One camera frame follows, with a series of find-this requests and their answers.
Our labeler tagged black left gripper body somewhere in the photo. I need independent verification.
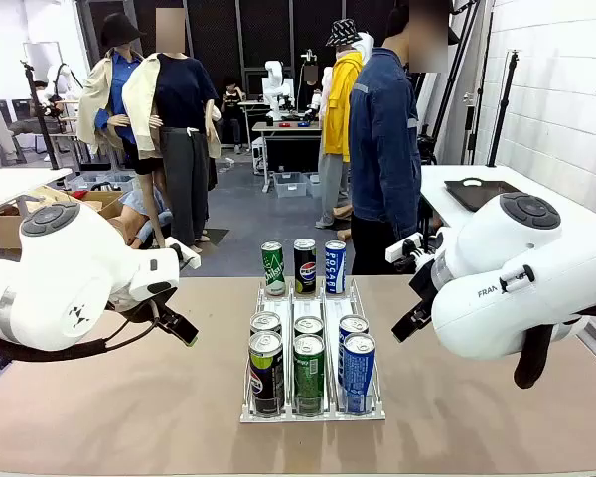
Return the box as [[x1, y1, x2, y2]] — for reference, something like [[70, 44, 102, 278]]
[[108, 286, 180, 323]]

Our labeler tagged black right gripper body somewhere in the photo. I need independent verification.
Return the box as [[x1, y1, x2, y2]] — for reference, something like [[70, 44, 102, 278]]
[[408, 267, 444, 313]]

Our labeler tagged black Pepsi can lime top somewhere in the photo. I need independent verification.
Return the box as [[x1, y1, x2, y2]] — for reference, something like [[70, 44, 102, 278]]
[[247, 330, 286, 418]]

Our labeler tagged black serving tray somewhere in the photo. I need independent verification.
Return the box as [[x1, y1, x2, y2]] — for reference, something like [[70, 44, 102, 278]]
[[443, 178, 524, 214]]

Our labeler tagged person in denim jacket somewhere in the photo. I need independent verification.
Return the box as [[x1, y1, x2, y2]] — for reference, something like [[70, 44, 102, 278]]
[[349, 0, 451, 277]]

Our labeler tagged seated person in black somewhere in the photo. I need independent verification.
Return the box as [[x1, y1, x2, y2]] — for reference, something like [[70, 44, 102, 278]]
[[221, 77, 248, 153]]

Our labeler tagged blue Pocari Sweat can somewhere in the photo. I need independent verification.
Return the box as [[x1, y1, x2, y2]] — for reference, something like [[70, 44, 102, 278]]
[[337, 314, 371, 387], [342, 332, 377, 415]]

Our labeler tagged black Pepsi can silver top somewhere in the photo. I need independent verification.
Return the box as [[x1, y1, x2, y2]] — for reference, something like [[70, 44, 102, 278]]
[[249, 311, 283, 340]]

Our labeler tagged blue Pocari display can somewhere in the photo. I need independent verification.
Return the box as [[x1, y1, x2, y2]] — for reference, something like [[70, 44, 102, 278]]
[[324, 239, 348, 296]]

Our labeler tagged mannequin lying in blue clothes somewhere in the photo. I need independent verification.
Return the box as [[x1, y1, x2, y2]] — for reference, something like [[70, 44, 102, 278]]
[[117, 187, 176, 250]]

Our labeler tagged green soda can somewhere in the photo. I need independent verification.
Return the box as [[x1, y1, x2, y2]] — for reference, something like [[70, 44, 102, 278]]
[[292, 333, 326, 417], [293, 315, 325, 340]]

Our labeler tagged green Chilsung display can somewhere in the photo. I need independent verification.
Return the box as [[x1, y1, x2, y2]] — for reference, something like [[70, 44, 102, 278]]
[[260, 240, 286, 297]]

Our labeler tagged black Pepsi display can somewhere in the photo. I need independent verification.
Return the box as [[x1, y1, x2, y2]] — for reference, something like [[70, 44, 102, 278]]
[[293, 238, 318, 296]]

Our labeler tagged white side table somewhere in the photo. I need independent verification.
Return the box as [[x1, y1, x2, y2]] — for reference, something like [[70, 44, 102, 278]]
[[419, 164, 596, 238]]

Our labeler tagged clear acrylic can rack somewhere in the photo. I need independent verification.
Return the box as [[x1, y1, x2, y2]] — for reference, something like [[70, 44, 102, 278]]
[[239, 276, 386, 424]]

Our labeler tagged brown cardboard box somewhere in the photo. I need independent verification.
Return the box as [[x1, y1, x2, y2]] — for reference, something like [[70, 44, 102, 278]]
[[0, 186, 126, 250]]

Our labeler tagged grey plastic floor crate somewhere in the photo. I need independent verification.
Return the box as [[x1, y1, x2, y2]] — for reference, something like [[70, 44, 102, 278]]
[[272, 171, 310, 200]]

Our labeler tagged white height-adjustable desk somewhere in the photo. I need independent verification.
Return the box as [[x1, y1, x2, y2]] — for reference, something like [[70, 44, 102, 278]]
[[0, 167, 74, 219]]

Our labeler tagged black light stand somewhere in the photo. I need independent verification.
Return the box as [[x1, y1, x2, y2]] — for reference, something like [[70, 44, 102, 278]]
[[486, 49, 522, 168]]

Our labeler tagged mannequin in yellow jacket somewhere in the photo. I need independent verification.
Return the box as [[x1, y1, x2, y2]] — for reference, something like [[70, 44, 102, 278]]
[[315, 18, 374, 231]]

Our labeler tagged mannequin in navy tee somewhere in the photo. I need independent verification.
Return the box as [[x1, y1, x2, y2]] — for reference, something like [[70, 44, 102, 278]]
[[121, 7, 224, 255]]

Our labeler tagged grey background work table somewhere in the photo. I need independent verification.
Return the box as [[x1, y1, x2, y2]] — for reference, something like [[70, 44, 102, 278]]
[[251, 120, 325, 194]]

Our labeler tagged mannequin with black hat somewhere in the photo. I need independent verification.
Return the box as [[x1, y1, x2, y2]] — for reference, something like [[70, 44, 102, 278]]
[[75, 13, 149, 176]]

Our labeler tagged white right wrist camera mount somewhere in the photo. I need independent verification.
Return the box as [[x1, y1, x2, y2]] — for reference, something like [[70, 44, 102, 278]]
[[384, 232, 424, 265]]

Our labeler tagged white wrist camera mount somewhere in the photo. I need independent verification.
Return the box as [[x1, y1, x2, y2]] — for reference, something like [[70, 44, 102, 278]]
[[384, 232, 424, 265], [164, 237, 202, 270]]

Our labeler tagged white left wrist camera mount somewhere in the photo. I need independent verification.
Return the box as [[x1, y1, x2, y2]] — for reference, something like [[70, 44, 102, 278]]
[[164, 237, 202, 270]]

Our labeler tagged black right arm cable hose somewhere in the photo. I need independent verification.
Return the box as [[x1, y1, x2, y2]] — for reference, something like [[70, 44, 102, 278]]
[[514, 322, 556, 391]]

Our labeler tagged black camera tripod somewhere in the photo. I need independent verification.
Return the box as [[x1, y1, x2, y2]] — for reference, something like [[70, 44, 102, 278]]
[[20, 59, 62, 171]]

